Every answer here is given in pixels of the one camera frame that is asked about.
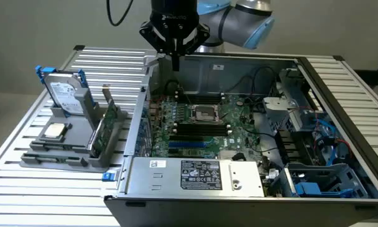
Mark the green motherboard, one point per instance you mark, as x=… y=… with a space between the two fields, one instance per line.
x=240 y=123

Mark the blue disk bay latch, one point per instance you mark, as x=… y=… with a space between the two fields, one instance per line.
x=307 y=189

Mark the silver power supply unit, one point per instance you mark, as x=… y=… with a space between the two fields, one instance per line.
x=169 y=182

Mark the grey parts rack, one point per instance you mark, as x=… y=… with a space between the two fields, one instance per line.
x=79 y=132

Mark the black table corner cap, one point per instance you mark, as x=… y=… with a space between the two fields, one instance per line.
x=337 y=58
x=79 y=47

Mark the green RAM stick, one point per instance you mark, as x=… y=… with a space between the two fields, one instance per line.
x=44 y=156

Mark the black RAM slots beside expansion slots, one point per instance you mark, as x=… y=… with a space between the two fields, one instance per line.
x=201 y=129

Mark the metal disk bay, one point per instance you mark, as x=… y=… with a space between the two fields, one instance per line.
x=335 y=175

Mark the CPU socket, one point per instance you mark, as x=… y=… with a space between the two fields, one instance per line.
x=204 y=113

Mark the blue case latch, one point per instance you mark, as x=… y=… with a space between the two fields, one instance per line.
x=109 y=177

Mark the silver chipset heat sink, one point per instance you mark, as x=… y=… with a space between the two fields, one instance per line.
x=228 y=156

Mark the blue expansion slot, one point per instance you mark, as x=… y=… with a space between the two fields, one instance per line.
x=187 y=144

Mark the silver CPU chip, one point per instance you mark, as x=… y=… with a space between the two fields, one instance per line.
x=54 y=130

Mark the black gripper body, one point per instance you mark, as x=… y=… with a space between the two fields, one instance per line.
x=173 y=16

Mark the open black PC case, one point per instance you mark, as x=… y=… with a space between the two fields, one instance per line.
x=240 y=210

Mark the small white sticker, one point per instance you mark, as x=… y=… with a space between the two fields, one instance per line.
x=157 y=163

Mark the green graphics card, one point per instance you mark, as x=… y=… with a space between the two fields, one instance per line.
x=106 y=123

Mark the hard disk in blue carrier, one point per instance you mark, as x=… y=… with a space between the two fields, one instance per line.
x=64 y=92

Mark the black expansion slot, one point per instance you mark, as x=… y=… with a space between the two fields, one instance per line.
x=185 y=138

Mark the silver drive cage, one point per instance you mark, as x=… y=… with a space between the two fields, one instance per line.
x=280 y=111

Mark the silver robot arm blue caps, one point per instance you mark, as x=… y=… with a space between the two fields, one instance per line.
x=240 y=21

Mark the black RAM slots beside fan shroud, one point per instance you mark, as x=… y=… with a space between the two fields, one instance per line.
x=204 y=97

